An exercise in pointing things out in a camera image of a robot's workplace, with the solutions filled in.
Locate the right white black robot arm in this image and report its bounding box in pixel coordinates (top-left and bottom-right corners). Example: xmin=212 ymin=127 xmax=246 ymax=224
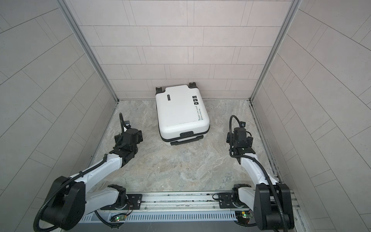
xmin=216 ymin=115 xmax=295 ymax=232

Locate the left green circuit board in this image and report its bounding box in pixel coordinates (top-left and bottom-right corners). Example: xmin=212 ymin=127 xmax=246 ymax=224
xmin=110 ymin=213 xmax=127 ymax=222

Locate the right aluminium corner post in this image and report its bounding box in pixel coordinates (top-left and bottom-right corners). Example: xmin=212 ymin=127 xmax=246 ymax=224
xmin=250 ymin=0 xmax=301 ymax=102

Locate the left aluminium corner post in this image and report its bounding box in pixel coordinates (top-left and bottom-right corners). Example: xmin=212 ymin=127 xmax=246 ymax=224
xmin=56 ymin=0 xmax=119 ymax=103

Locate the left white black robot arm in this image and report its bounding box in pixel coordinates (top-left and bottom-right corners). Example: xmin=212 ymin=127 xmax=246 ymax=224
xmin=33 ymin=115 xmax=143 ymax=232

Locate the aluminium mounting rail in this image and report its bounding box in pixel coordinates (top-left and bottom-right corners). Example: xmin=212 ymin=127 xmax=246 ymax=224
xmin=56 ymin=189 xmax=300 ymax=215

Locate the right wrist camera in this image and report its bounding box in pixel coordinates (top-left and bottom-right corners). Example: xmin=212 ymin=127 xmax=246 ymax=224
xmin=239 ymin=121 xmax=246 ymax=128

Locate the right green circuit board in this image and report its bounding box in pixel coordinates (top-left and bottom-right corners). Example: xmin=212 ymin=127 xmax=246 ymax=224
xmin=235 ymin=211 xmax=254 ymax=224

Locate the white black-lined carry-on suitcase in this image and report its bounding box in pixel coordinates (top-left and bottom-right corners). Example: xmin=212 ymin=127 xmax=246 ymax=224
xmin=155 ymin=82 xmax=210 ymax=146

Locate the aluminium corner post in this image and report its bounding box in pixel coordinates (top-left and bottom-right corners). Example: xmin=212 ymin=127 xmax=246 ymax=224
xmin=250 ymin=0 xmax=301 ymax=102
xmin=56 ymin=0 xmax=119 ymax=103

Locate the green circuit board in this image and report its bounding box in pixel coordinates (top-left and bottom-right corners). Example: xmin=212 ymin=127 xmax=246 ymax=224
xmin=235 ymin=211 xmax=254 ymax=224
xmin=110 ymin=213 xmax=127 ymax=222

